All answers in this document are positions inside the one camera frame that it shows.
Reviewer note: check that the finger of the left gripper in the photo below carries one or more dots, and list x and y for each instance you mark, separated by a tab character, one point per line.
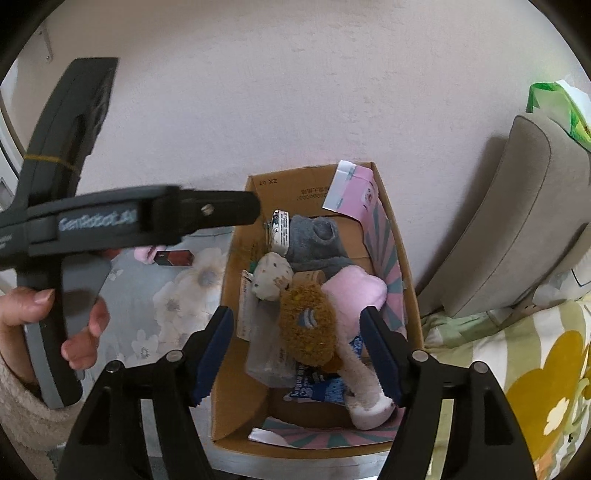
214	209

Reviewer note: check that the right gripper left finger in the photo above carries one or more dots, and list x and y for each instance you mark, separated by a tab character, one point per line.
107	440

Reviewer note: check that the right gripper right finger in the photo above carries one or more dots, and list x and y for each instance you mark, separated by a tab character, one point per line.
486	441

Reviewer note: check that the red lipstick tube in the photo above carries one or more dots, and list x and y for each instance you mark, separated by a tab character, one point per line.
174	258

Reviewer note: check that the white speckled plush pad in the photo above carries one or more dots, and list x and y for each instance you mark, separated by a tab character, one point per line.
271	277

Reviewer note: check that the brown plush duck toy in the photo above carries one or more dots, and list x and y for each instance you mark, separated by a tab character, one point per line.
309	332

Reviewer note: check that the clear cotton swab box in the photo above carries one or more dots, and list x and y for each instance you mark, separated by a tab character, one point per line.
267	360

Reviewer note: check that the pink fluffy headband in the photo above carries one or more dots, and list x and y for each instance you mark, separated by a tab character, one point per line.
350	291

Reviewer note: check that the left hand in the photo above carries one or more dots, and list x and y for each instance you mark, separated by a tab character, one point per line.
23	306

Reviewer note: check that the cream fleece left sleeve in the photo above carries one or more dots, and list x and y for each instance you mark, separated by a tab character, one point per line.
33	429

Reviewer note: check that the black white printed packet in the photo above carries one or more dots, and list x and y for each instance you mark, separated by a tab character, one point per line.
278	232

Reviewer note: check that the yellow floral bedsheet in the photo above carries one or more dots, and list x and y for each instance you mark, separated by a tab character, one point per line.
542	363

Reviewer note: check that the floral blue cloth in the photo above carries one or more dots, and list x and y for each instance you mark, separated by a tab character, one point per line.
155	308

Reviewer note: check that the grey knit hat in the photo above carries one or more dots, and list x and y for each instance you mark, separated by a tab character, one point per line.
315	245

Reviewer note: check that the pink teal cardboard box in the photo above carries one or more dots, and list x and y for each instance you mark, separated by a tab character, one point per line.
248	417

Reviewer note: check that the blue tissue packet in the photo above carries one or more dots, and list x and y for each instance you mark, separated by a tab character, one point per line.
353	378

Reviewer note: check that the grey sofa cushion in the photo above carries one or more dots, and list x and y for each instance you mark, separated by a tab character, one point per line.
537	204

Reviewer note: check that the green white plastic bag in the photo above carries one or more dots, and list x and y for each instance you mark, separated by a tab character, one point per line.
564	104

